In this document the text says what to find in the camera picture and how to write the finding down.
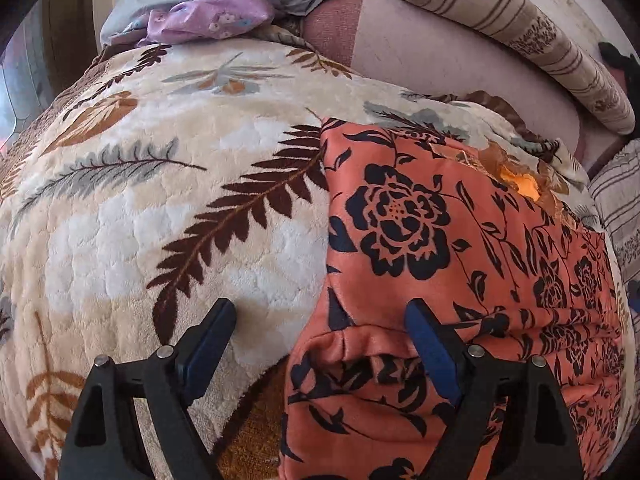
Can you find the striped cushion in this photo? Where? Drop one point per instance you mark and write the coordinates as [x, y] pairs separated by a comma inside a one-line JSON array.
[[622, 205]]

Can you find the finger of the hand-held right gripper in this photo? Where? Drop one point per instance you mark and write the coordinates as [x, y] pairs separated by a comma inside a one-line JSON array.
[[617, 62]]

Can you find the purple floral cloth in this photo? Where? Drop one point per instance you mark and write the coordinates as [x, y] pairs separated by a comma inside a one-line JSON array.
[[210, 12]]

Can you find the orange floral garment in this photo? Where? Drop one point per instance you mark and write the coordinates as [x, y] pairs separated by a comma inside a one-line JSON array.
[[400, 220]]

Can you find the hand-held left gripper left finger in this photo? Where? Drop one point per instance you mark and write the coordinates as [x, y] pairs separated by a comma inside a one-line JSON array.
[[206, 342]]

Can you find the striped bolster pillow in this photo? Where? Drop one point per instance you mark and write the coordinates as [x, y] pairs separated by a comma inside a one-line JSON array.
[[500, 10]]

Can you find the leaf-print fleece blanket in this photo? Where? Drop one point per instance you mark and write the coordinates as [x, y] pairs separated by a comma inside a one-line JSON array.
[[150, 185]]

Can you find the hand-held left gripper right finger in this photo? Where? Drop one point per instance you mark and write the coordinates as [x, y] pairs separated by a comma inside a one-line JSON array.
[[434, 347]]

